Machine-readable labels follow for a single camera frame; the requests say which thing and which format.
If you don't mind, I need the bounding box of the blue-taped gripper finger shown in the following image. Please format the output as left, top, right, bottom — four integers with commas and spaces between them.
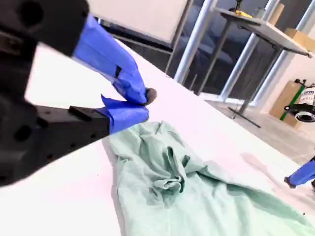
284, 159, 315, 189

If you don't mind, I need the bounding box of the gripper finger blue tape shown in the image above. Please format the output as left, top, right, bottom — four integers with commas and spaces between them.
0, 0, 158, 106
34, 94, 150, 170

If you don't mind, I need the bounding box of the pale green T-shirt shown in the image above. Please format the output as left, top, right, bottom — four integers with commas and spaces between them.
102, 120, 315, 236

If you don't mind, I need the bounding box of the white whiteboard on stand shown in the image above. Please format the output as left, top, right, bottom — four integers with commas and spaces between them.
87, 0, 195, 74

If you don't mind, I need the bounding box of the cardboard box with green strip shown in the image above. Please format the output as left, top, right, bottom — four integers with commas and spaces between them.
269, 81, 309, 130

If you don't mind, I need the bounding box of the white bucket with printed label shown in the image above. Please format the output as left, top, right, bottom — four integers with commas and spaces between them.
299, 86, 315, 106

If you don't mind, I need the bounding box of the silver window pillar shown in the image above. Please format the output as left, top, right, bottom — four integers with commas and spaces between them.
174, 0, 217, 83
252, 14, 315, 105
220, 0, 280, 100

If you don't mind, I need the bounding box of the cardboard box on desk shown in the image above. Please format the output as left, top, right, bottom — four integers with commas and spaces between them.
284, 28, 315, 54

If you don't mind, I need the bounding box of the yellow and black drill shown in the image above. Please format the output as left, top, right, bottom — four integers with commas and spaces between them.
228, 0, 244, 12

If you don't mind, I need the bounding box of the flat yellow object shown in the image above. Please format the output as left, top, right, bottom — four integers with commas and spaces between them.
233, 9, 253, 18

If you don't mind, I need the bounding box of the grey desk with metal legs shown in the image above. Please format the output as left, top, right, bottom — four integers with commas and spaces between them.
196, 6, 314, 128

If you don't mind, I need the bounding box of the cardboard tube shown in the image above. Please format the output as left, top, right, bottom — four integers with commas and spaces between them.
269, 3, 284, 26

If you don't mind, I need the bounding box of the black ring lamp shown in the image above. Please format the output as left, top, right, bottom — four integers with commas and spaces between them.
283, 103, 315, 123

